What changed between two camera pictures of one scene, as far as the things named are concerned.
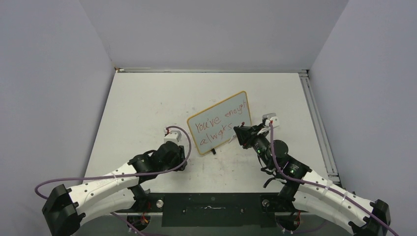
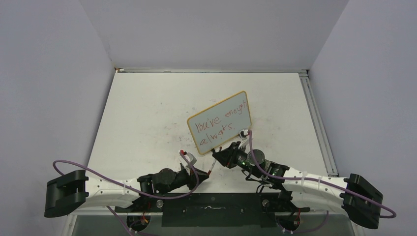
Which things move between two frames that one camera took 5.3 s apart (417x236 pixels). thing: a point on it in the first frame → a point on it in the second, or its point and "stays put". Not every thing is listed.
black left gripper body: x=177 y=161 → x=182 y=177
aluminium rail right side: x=318 y=124 stays put
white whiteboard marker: x=233 y=136 → x=213 y=165
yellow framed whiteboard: x=215 y=126 stays put
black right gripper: x=246 y=135 → x=224 y=157
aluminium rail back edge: x=204 y=71 stays put
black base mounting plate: x=249 y=210 stays put
